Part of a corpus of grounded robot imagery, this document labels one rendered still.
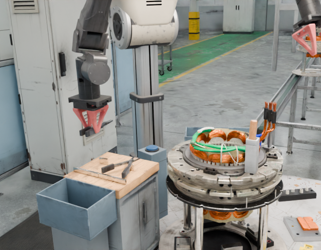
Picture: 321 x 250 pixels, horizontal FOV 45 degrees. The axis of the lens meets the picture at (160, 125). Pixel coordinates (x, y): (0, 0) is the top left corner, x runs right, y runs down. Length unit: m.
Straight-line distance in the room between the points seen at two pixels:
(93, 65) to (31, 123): 2.54
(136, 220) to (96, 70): 0.44
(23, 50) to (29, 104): 0.45
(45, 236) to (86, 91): 1.92
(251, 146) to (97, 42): 0.47
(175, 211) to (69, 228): 0.55
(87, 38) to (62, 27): 2.18
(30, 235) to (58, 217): 1.88
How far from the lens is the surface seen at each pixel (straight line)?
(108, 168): 1.07
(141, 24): 1.37
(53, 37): 3.12
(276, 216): 1.47
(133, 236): 1.13
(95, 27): 0.99
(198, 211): 1.06
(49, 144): 3.40
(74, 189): 1.10
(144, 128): 1.48
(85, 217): 0.95
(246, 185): 1.01
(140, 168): 1.11
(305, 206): 1.56
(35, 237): 2.85
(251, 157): 1.00
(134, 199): 1.09
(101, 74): 0.96
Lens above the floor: 1.52
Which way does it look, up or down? 18 degrees down
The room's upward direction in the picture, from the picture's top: 2 degrees counter-clockwise
